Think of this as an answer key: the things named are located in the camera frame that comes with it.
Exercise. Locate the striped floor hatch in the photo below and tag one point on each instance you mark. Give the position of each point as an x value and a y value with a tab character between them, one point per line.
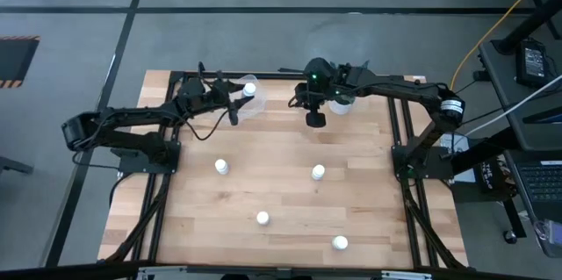
15	60

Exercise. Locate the black chair base leg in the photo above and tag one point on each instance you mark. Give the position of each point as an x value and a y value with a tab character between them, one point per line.
13	165

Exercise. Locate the black power adapter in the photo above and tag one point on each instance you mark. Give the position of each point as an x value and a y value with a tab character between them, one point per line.
533	62

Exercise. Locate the white plant pot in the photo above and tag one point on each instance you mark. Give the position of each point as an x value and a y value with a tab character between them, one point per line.
340	108

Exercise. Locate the black desk leg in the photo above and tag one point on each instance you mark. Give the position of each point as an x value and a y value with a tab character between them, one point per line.
535	19

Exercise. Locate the black laptop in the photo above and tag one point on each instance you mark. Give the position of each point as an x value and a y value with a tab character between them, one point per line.
542	181

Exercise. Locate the black stand with caster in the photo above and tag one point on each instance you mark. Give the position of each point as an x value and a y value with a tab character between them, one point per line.
510	237

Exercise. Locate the black box with print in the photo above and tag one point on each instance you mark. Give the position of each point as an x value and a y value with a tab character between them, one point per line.
494	174

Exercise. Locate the black clamp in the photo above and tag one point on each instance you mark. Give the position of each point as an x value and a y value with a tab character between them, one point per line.
201	68

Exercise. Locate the clear plastic basket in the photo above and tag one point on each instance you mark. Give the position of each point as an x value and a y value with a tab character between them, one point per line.
257	109

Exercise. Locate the white paper sheet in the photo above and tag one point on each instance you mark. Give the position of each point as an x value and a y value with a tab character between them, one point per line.
456	141

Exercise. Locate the white pill bottle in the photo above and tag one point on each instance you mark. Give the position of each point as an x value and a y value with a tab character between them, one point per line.
221	166
249	89
262	217
318	172
340	242

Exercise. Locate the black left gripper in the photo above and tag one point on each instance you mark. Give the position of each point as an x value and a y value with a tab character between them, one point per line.
217	93

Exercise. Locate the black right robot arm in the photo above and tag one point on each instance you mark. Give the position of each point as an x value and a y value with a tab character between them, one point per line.
395	87

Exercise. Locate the clear plastic bag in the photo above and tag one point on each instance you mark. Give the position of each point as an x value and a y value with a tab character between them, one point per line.
549	236

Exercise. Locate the black aluminium table frame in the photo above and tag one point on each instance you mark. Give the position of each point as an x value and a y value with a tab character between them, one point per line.
274	76

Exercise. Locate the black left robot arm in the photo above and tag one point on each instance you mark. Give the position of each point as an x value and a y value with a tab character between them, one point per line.
131	117

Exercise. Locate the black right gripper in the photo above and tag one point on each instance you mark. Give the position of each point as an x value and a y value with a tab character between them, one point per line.
318	78

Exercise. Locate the dark grey desk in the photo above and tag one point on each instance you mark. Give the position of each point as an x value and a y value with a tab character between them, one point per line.
505	82

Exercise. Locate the silver metal bracket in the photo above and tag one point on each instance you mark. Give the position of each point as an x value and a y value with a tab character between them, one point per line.
406	275
162	273

